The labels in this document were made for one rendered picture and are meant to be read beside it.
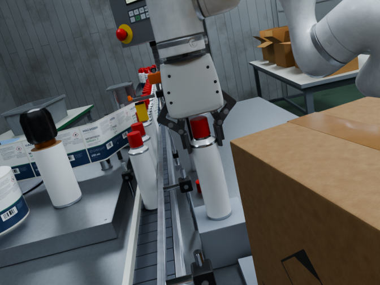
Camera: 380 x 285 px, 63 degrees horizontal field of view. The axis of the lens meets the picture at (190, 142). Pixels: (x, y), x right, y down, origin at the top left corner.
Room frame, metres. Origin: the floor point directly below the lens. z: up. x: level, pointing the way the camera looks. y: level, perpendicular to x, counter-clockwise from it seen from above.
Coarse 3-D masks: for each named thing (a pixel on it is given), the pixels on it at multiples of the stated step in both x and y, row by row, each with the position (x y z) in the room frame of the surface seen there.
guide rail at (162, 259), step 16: (160, 128) 1.19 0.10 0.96; (160, 144) 0.98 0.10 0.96; (160, 160) 0.83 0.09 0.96; (160, 176) 0.71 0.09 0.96; (160, 192) 0.63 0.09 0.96; (160, 208) 0.56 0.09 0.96; (160, 224) 0.50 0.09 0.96; (160, 240) 0.45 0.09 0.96; (160, 256) 0.41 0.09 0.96; (160, 272) 0.37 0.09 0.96
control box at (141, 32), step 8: (112, 0) 1.08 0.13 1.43; (120, 0) 1.06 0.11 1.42; (144, 0) 1.01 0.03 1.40; (112, 8) 1.09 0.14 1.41; (120, 8) 1.07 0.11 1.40; (128, 8) 1.05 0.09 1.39; (120, 16) 1.07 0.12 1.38; (128, 16) 1.06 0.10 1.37; (120, 24) 1.08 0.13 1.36; (128, 24) 1.06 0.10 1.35; (136, 24) 1.04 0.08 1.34; (144, 24) 1.03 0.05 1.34; (128, 32) 1.06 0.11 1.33; (136, 32) 1.05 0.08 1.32; (144, 32) 1.03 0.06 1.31; (152, 32) 1.01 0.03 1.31; (128, 40) 1.07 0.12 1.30; (136, 40) 1.05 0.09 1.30; (144, 40) 1.04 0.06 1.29; (152, 40) 1.03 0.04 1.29
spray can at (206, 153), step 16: (192, 128) 0.55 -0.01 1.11; (208, 128) 0.55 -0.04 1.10; (192, 144) 0.54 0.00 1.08; (208, 144) 0.53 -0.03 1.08; (208, 160) 0.53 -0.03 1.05; (208, 176) 0.53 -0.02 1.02; (208, 192) 0.53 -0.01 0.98; (224, 192) 0.54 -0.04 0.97; (208, 208) 0.54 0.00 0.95; (224, 208) 0.53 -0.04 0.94
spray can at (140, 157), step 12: (132, 132) 0.73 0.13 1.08; (132, 144) 0.71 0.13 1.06; (132, 156) 0.70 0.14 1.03; (144, 156) 0.70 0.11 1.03; (144, 168) 0.70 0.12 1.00; (144, 180) 0.70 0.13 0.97; (156, 180) 0.72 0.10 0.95; (144, 192) 0.70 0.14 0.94; (156, 192) 0.71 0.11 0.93; (144, 204) 0.71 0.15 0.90; (156, 204) 0.70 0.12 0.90
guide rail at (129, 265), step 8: (136, 192) 0.76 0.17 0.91; (136, 200) 0.71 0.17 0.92; (136, 208) 0.67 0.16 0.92; (136, 216) 0.63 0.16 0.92; (136, 224) 0.60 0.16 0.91; (136, 232) 0.58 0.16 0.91; (136, 240) 0.56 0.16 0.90; (128, 248) 0.52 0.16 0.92; (128, 256) 0.49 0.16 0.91; (128, 264) 0.47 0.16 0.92; (128, 272) 0.45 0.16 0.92; (128, 280) 0.43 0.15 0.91
